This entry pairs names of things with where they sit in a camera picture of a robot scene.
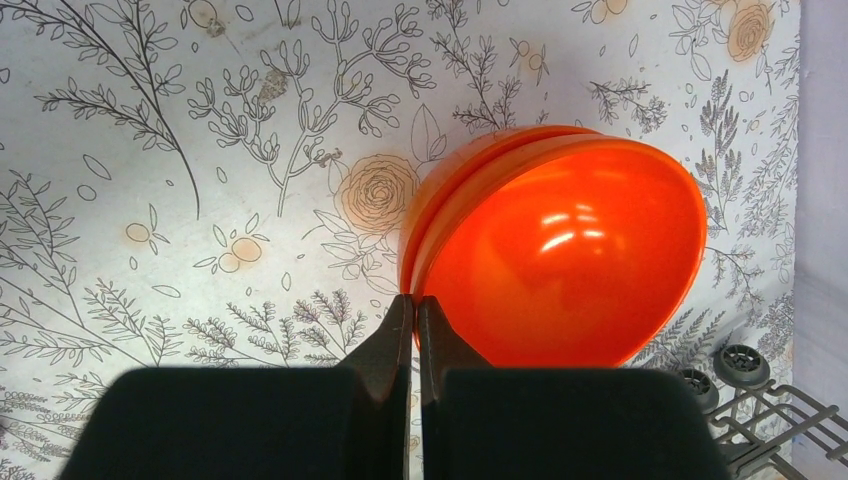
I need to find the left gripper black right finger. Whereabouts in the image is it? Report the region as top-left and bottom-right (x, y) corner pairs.
(416, 296), (729, 479)

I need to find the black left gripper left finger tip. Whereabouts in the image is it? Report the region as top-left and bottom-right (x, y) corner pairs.
(61, 295), (414, 479)

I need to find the orange bowl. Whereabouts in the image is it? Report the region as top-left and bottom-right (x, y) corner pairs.
(409, 132), (707, 367)
(397, 125), (594, 294)

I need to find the floral tablecloth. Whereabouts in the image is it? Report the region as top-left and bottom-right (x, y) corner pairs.
(1, 1), (802, 479)

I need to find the grey wire dish rack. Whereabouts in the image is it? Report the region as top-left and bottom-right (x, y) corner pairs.
(676, 344), (847, 479)

